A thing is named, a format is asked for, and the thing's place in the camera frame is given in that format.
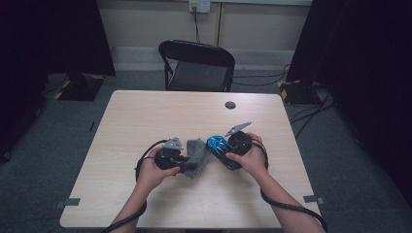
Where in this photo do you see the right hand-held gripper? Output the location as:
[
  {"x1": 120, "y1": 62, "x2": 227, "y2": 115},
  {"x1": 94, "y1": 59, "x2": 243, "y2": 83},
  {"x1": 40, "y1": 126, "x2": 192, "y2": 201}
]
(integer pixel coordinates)
[{"x1": 224, "y1": 121, "x2": 254, "y2": 156}]

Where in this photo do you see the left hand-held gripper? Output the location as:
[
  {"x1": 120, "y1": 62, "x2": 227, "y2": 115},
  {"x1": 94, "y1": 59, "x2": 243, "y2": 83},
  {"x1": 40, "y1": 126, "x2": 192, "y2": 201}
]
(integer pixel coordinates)
[{"x1": 154, "y1": 136, "x2": 190, "y2": 171}]

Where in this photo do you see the blue toy car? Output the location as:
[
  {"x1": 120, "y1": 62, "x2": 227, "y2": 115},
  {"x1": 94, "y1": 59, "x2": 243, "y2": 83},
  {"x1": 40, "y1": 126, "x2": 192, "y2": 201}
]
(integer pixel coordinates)
[{"x1": 206, "y1": 135, "x2": 243, "y2": 172}]

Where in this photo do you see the gray terry cloth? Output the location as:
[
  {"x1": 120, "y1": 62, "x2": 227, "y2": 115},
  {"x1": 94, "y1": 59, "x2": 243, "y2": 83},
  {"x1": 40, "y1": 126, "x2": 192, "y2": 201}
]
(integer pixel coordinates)
[{"x1": 180, "y1": 138, "x2": 212, "y2": 180}]

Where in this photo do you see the person's right hand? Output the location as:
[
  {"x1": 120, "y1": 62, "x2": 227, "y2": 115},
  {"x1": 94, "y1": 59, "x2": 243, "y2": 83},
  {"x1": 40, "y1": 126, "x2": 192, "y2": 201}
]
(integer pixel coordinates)
[{"x1": 225, "y1": 131, "x2": 270, "y2": 179}]

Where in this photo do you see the person's left hand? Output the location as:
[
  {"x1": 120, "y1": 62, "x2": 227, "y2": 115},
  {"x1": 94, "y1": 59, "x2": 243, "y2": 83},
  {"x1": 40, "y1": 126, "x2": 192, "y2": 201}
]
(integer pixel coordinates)
[{"x1": 135, "y1": 146, "x2": 183, "y2": 192}]

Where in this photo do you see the black stand base striped tape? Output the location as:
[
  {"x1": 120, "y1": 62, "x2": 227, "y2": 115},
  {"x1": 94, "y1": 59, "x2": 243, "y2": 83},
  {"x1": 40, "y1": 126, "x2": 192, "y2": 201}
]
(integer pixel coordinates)
[
  {"x1": 53, "y1": 73, "x2": 106, "y2": 102},
  {"x1": 277, "y1": 79, "x2": 323, "y2": 106}
]

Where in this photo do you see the black folding chair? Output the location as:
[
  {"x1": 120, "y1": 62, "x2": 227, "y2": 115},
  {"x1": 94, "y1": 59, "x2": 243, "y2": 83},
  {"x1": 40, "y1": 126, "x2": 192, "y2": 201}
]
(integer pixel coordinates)
[{"x1": 157, "y1": 39, "x2": 236, "y2": 93}]

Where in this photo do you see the gray tape strip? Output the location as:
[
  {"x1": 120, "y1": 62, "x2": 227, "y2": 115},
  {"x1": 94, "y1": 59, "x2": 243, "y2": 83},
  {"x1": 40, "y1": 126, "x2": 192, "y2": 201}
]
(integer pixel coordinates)
[
  {"x1": 54, "y1": 197, "x2": 82, "y2": 209},
  {"x1": 303, "y1": 194, "x2": 325, "y2": 205}
]

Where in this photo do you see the black curtain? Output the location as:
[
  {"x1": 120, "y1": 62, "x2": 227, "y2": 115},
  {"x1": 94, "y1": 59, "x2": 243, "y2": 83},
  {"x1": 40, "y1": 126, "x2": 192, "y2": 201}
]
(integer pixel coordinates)
[
  {"x1": 286, "y1": 0, "x2": 412, "y2": 208},
  {"x1": 0, "y1": 0, "x2": 117, "y2": 163}
]

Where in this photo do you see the black floor cable bundle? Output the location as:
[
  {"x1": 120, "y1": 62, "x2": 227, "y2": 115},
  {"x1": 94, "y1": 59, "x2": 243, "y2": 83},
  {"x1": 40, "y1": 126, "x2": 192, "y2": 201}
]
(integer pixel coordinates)
[{"x1": 289, "y1": 86, "x2": 336, "y2": 141}]

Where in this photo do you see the left hand-held gripper cable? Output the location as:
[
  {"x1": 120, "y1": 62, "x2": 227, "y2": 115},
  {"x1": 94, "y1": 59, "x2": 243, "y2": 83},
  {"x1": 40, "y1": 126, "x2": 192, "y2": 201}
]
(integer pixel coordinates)
[{"x1": 100, "y1": 139, "x2": 170, "y2": 233}]

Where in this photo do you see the hand-held gripper cable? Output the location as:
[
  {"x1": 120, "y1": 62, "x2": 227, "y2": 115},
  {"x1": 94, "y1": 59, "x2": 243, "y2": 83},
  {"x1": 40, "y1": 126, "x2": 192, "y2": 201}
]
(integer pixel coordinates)
[
  {"x1": 244, "y1": 137, "x2": 328, "y2": 233},
  {"x1": 100, "y1": 139, "x2": 170, "y2": 233}
]

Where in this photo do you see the right hand-held gripper cable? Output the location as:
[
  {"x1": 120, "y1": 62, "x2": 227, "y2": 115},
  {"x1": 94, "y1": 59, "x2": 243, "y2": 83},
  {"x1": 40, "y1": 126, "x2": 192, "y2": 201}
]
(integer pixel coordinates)
[{"x1": 244, "y1": 137, "x2": 328, "y2": 233}]

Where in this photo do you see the beige wall conduit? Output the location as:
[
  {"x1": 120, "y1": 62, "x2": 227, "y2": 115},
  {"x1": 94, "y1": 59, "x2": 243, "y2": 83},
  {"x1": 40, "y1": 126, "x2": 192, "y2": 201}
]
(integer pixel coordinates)
[{"x1": 216, "y1": 2, "x2": 225, "y2": 47}]

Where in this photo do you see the black power cable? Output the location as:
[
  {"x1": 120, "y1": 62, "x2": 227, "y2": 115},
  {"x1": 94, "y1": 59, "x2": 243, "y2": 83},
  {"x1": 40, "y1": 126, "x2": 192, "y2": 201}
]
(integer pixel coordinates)
[{"x1": 192, "y1": 6, "x2": 200, "y2": 44}]

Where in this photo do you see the white wall socket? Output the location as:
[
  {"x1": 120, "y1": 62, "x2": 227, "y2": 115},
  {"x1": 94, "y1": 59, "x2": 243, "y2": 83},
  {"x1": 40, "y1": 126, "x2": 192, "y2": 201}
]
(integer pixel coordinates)
[{"x1": 189, "y1": 0, "x2": 212, "y2": 14}]

